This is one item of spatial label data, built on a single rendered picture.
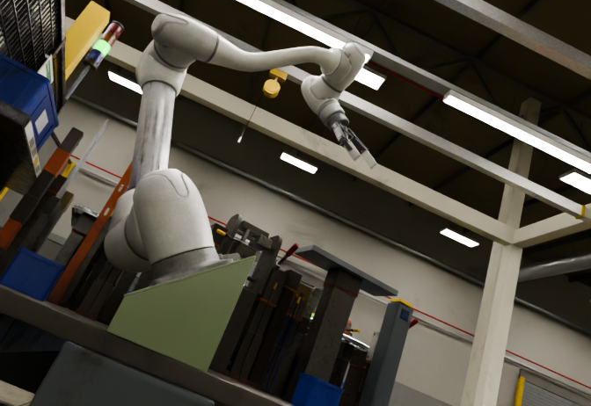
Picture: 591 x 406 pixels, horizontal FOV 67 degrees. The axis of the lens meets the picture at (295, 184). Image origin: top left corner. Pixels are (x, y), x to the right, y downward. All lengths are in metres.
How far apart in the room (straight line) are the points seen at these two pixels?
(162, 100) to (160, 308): 0.72
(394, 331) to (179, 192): 0.96
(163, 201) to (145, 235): 0.09
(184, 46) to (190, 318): 0.83
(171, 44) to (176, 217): 0.60
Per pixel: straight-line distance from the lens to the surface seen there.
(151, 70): 1.51
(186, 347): 0.96
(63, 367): 0.97
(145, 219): 1.08
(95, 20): 2.50
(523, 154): 10.82
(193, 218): 1.06
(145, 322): 0.96
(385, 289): 1.63
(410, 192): 5.67
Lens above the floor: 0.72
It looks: 23 degrees up
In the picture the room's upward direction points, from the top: 23 degrees clockwise
